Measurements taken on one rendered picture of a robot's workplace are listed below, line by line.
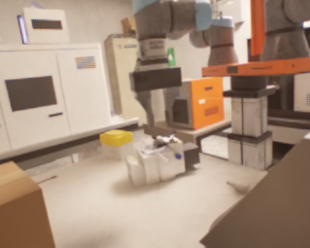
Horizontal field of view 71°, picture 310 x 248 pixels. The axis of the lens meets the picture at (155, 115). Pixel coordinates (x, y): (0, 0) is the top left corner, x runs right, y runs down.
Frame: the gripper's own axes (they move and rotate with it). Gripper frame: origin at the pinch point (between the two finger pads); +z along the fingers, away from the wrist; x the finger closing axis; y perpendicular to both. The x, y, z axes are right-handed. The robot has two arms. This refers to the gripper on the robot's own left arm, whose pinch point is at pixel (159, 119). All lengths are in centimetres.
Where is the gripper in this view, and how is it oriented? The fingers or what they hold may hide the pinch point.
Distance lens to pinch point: 59.4
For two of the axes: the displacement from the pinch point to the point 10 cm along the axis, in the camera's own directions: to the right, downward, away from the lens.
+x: 9.4, -1.6, 3.0
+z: 1.1, 9.7, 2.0
